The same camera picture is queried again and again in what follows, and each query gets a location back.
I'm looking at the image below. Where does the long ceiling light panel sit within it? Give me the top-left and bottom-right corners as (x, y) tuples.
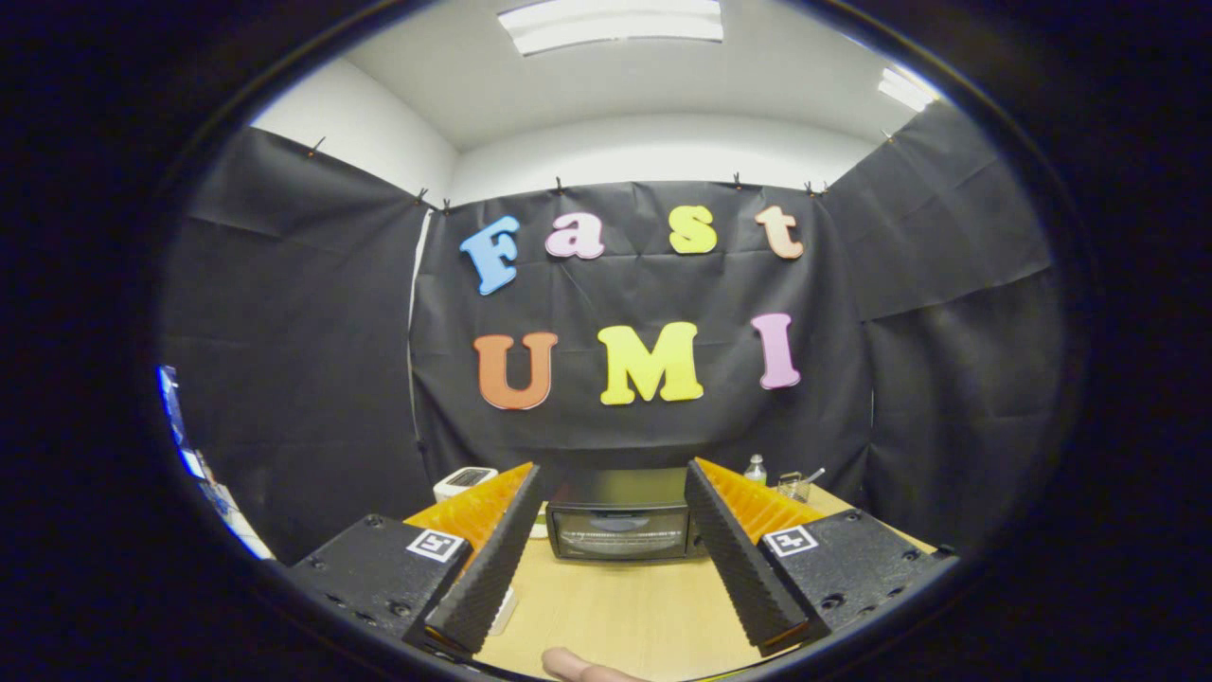
(499, 0), (725, 56)

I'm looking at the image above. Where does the black backdrop cloth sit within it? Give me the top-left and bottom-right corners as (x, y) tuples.
(159, 99), (1066, 565)

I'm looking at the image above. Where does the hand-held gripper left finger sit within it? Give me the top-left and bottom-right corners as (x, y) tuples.
(289, 462), (545, 656)

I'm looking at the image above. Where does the small ceiling light panel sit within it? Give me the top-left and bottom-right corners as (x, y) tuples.
(878, 66), (938, 113)

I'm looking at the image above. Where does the white pop-up toaster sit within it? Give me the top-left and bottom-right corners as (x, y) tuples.
(434, 466), (499, 503)

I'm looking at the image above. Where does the clear glass utensil holder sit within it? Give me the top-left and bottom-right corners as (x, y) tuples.
(776, 467), (827, 503)

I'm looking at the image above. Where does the black toaster oven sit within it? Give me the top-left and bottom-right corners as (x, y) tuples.
(545, 467), (706, 563)

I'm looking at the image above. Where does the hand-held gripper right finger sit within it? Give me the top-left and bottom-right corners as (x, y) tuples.
(684, 458), (957, 656)

